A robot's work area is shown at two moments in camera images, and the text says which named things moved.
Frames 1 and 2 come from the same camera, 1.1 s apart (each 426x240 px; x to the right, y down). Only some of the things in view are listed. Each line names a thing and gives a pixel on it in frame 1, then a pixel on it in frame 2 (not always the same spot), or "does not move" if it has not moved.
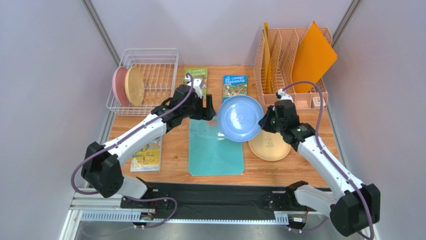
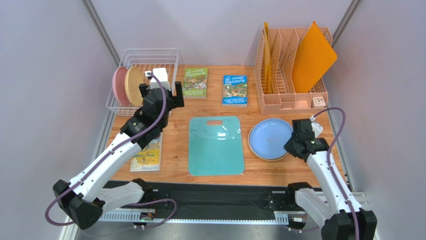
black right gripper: x=267 y=119 → x=302 y=125
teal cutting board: x=210 y=153 does not move
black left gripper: x=206 y=113 → x=177 y=101
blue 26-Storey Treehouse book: x=234 y=85 does not move
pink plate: x=118 y=85 does not move
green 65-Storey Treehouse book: x=200 y=72 does not move
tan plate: x=134 y=85 does not move
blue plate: x=238 y=118 → x=268 y=137
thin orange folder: x=268 y=61 does not move
